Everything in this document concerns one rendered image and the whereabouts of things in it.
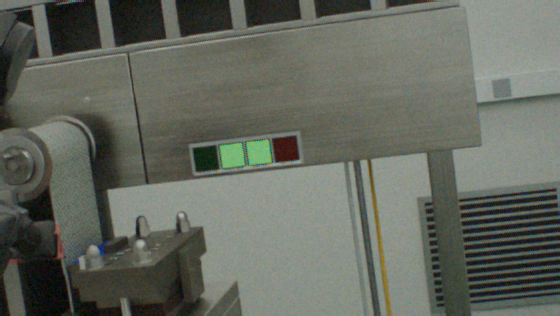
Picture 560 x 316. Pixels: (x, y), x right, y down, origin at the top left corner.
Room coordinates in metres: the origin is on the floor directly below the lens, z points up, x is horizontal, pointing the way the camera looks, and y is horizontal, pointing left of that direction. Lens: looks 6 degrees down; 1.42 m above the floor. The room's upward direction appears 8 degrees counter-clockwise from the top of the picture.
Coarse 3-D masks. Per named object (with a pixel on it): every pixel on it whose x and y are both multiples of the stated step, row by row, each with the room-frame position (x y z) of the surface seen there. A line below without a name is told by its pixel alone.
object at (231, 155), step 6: (234, 144) 2.41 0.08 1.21; (240, 144) 2.41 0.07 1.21; (222, 150) 2.41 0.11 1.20; (228, 150) 2.41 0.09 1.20; (234, 150) 2.41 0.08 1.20; (240, 150) 2.41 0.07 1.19; (222, 156) 2.41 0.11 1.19; (228, 156) 2.41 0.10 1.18; (234, 156) 2.41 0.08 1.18; (240, 156) 2.41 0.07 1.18; (222, 162) 2.41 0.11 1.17; (228, 162) 2.41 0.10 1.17; (234, 162) 2.41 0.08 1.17; (240, 162) 2.41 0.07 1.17
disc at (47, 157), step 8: (16, 128) 2.16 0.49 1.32; (0, 136) 2.16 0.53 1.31; (8, 136) 2.16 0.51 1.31; (24, 136) 2.15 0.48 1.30; (32, 136) 2.15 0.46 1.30; (40, 144) 2.15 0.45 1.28; (48, 152) 2.15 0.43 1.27; (48, 160) 2.15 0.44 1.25; (48, 168) 2.15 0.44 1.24; (48, 176) 2.15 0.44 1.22; (40, 184) 2.15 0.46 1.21; (48, 184) 2.15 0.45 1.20; (32, 192) 2.16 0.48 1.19; (40, 192) 2.15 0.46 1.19; (24, 200) 2.16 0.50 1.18
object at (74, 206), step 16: (80, 176) 2.31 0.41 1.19; (64, 192) 2.21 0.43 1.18; (80, 192) 2.30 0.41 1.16; (64, 208) 2.20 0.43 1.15; (80, 208) 2.29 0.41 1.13; (96, 208) 2.38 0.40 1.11; (64, 224) 2.19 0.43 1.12; (80, 224) 2.27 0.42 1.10; (96, 224) 2.36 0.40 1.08; (64, 240) 2.17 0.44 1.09; (80, 240) 2.26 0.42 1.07; (96, 240) 2.35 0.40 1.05; (80, 256) 2.24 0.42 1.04; (64, 272) 2.15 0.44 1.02
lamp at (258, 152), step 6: (246, 144) 2.40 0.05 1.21; (252, 144) 2.40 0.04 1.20; (258, 144) 2.40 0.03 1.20; (264, 144) 2.40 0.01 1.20; (252, 150) 2.40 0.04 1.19; (258, 150) 2.40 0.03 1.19; (264, 150) 2.40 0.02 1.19; (252, 156) 2.40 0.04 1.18; (258, 156) 2.40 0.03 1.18; (264, 156) 2.40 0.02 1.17; (270, 156) 2.39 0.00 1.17; (252, 162) 2.40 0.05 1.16; (258, 162) 2.40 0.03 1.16; (264, 162) 2.40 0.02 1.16; (270, 162) 2.39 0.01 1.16
